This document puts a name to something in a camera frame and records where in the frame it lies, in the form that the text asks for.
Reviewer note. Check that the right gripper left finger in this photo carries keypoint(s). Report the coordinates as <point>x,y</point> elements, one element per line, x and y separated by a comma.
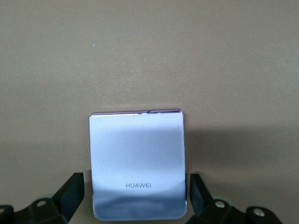
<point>67,198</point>

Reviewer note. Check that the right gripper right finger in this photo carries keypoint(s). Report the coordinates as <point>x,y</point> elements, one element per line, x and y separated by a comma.
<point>203,200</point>

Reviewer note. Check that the lilac Huawei phone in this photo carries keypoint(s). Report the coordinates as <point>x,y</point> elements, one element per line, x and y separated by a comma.
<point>137,151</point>

